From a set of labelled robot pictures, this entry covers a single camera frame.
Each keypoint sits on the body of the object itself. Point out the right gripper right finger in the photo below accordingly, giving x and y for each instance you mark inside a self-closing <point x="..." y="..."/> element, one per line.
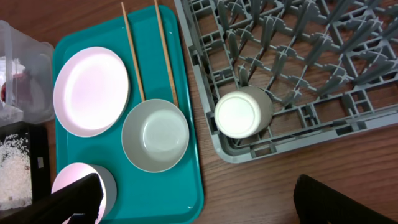
<point x="316" y="202"/>

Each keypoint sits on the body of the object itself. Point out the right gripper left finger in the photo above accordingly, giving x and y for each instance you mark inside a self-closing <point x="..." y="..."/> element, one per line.
<point x="78" y="202"/>

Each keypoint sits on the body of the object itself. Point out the grey bowl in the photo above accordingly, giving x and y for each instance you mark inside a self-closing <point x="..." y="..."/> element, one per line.
<point x="155" y="135"/>

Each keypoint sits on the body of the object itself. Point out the large pink plate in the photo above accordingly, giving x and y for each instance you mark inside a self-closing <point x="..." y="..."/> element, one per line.
<point x="91" y="92"/>

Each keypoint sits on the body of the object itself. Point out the white cup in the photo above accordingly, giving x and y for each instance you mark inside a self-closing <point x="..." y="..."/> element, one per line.
<point x="244" y="112"/>

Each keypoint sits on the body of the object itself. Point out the red snack wrapper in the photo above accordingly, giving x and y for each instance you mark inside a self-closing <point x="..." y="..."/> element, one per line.
<point x="17" y="91"/>

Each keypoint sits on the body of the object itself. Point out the wooden chopstick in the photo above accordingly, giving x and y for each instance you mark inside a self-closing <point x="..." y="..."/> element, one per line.
<point x="133" y="53"/>
<point x="166" y="54"/>

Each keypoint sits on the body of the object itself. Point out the white tissue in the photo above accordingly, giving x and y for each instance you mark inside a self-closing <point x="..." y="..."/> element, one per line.
<point x="14" y="67"/>

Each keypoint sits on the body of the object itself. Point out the rice leftovers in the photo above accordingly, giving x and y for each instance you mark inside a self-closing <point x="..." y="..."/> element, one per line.
<point x="16" y="186"/>

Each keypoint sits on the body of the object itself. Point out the grey dishwasher rack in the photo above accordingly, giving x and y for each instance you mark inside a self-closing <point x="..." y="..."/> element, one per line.
<point x="329" y="67"/>

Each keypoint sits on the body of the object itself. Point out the black tray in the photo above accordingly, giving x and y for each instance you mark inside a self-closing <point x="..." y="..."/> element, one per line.
<point x="39" y="158"/>

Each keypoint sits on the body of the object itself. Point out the teal plastic serving tray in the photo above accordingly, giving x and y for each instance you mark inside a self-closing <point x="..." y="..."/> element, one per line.
<point x="173" y="196"/>

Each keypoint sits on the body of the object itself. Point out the clear plastic bin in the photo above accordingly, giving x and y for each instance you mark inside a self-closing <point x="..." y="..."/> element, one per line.
<point x="37" y="58"/>

